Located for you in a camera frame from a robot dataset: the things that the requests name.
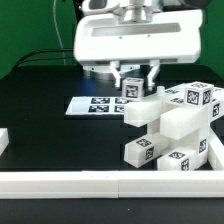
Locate white front fence rail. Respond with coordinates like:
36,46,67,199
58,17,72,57
0,171,224,199

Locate black cables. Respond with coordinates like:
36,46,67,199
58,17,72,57
12,48,76,70

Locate white tagged cube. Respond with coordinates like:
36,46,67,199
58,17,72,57
122,77,144,100
185,81,213,107

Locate white chair seat part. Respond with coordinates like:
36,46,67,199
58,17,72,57
147,119,209,164

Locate white flat plate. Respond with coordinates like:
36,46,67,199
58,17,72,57
65,96,131,115

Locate white right fence rail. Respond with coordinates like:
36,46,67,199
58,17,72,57
208,130,224,171

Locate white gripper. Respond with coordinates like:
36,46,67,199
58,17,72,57
74,10,203,89

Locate white fence rail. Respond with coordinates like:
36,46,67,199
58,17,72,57
0,171,224,199
208,130,224,171

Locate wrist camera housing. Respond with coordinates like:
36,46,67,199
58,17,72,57
81,0,120,15

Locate white left fence piece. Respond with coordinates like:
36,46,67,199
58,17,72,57
0,128,9,156

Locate white tagged cube front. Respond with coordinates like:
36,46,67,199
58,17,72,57
122,77,144,100

